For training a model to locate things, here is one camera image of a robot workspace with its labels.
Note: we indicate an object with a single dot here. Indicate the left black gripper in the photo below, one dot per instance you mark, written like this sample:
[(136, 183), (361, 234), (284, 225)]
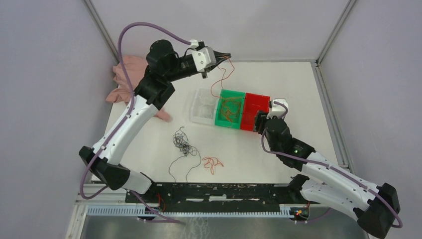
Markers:
[(219, 57)]

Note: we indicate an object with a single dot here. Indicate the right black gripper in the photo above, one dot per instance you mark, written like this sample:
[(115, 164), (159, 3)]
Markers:
[(261, 117)]

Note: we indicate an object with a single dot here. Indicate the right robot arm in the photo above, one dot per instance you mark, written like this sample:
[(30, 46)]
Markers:
[(374, 207)]

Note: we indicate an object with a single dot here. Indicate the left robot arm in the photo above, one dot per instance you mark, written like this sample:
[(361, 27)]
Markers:
[(164, 66)]

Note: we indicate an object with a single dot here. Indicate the red plastic bin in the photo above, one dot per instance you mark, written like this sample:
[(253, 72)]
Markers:
[(253, 103)]

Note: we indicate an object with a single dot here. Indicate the green plastic bin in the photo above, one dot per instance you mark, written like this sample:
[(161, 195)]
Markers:
[(229, 109)]

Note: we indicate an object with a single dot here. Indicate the clear plastic bin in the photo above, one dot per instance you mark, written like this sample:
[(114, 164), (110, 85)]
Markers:
[(204, 107)]

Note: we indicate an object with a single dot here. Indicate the pink cloth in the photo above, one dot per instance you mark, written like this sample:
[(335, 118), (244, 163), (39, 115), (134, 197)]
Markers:
[(135, 67)]

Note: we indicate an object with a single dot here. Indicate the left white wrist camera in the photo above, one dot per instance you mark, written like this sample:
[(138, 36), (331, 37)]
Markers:
[(196, 45)]

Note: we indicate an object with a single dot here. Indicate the white slotted cable duct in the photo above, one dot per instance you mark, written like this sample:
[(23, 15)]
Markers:
[(141, 211)]

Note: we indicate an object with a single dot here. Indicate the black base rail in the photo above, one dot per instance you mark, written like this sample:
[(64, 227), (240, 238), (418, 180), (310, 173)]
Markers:
[(222, 197)]

